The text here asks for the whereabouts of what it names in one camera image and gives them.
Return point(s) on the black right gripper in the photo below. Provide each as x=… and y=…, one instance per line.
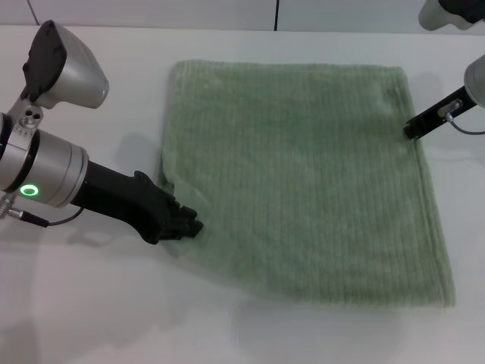
x=435, y=115

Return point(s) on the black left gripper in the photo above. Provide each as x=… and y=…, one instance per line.
x=125, y=201

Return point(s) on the green ribbed towel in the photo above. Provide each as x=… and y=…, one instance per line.
x=322, y=182

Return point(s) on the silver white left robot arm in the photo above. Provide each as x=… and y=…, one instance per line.
x=49, y=170

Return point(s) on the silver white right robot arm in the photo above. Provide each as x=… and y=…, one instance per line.
x=477, y=83

